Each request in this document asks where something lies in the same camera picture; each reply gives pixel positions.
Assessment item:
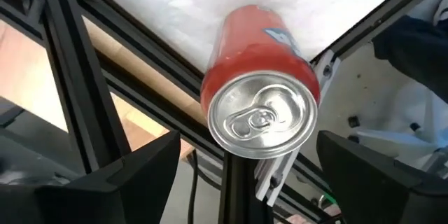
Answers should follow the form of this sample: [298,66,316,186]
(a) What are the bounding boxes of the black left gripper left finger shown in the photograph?
[0,130,182,224]

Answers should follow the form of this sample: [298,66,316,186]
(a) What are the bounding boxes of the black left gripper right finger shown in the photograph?
[316,130,448,224]

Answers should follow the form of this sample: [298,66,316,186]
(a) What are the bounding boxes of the red Fanta strawberry can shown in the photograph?
[199,4,321,160]

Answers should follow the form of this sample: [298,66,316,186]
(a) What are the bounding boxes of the person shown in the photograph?
[371,13,448,104]

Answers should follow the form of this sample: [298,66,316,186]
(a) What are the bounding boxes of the black cable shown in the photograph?
[187,148,200,224]

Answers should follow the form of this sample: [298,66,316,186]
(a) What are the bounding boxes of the silver aluminium bracket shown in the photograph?
[254,50,342,207]

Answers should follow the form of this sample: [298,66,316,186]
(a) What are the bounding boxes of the black aluminium table frame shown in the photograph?
[0,0,448,224]

